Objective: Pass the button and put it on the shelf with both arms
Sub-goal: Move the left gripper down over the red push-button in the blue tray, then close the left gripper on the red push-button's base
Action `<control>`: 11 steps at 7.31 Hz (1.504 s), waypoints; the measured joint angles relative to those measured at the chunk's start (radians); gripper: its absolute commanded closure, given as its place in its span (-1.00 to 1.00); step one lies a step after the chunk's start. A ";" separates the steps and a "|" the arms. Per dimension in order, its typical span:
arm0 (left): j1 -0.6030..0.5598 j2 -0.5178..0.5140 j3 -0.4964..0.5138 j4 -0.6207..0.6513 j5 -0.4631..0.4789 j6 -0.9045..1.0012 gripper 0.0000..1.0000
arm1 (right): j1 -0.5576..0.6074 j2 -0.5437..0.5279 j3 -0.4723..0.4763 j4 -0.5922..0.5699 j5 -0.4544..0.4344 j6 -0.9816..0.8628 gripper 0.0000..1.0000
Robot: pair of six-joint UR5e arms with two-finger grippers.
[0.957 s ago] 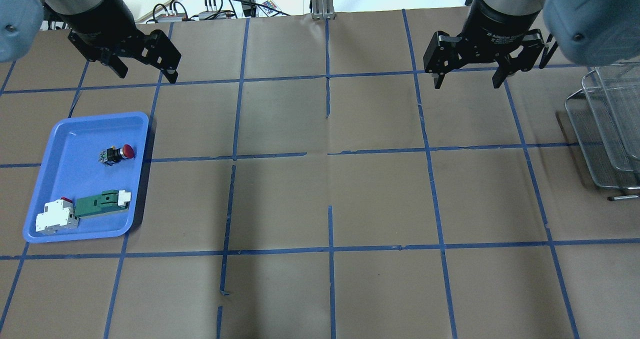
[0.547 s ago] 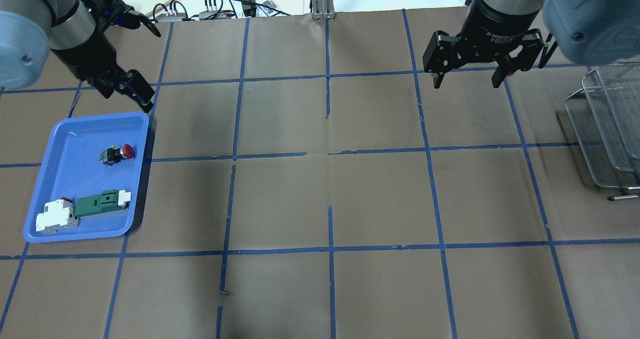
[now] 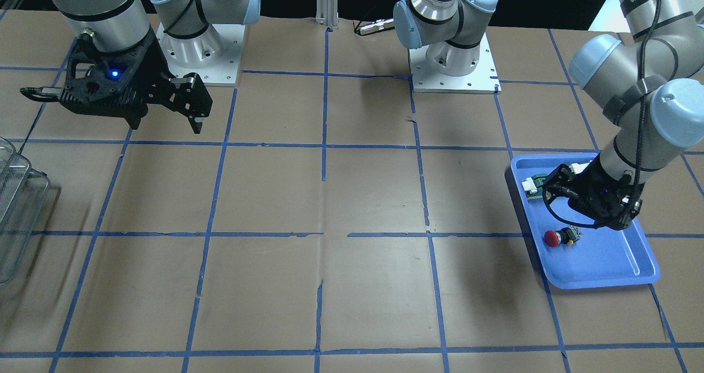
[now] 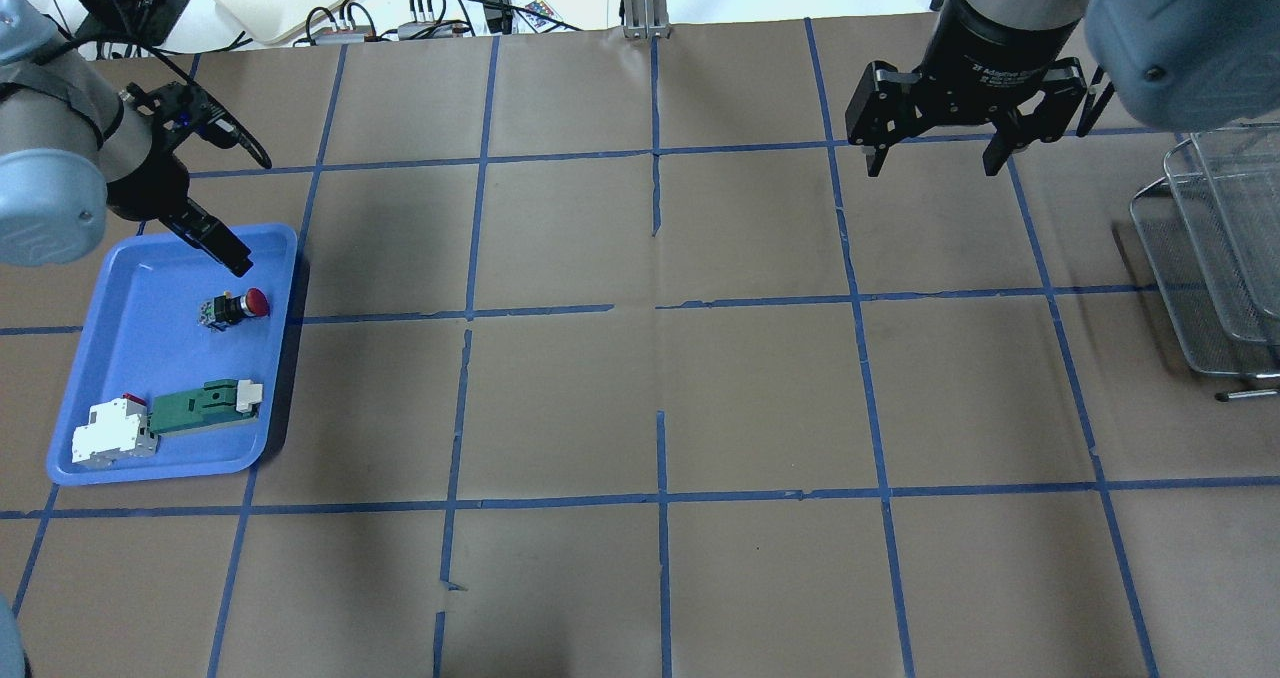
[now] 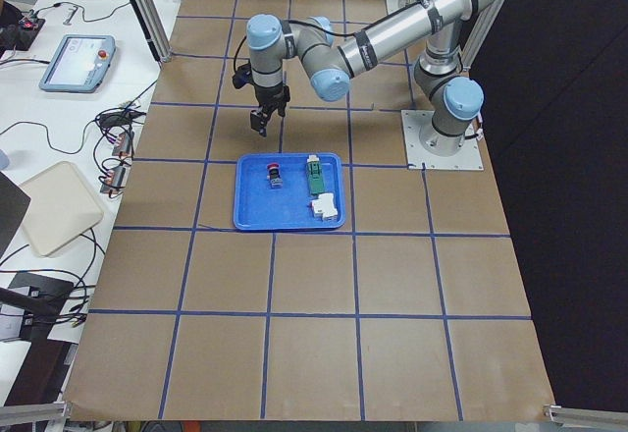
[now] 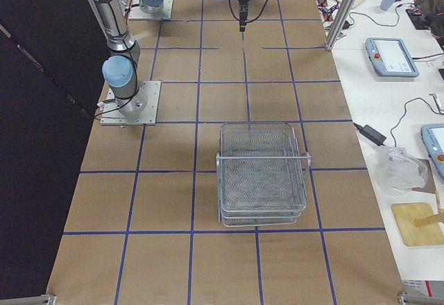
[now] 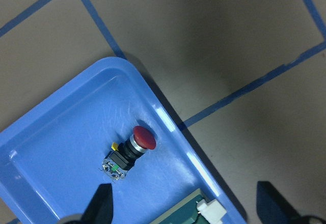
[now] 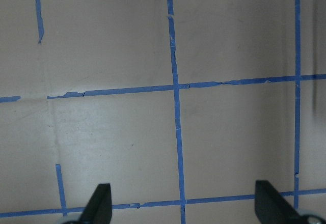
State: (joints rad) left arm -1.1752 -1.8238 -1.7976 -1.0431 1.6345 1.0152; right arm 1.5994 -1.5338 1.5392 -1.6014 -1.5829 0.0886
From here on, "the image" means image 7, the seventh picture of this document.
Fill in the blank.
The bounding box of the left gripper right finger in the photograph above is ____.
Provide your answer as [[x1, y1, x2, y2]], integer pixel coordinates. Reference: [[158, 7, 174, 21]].
[[256, 181, 301, 223]]

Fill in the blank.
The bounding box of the brown paper table cover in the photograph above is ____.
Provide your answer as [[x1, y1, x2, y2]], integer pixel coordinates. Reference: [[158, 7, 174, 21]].
[[1, 0, 325, 223]]

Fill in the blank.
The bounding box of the red emergency stop button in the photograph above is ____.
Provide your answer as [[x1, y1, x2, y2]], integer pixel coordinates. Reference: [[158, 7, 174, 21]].
[[101, 125, 156, 181]]

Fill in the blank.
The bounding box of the blue plastic tray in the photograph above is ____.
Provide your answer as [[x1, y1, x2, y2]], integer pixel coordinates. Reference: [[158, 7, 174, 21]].
[[0, 57, 247, 224]]

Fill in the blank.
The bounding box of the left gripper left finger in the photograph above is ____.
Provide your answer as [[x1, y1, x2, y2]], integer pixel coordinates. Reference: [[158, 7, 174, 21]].
[[80, 183, 113, 224]]

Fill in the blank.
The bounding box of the green terminal block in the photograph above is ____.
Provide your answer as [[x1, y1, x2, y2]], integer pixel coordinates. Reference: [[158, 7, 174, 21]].
[[152, 188, 227, 224]]

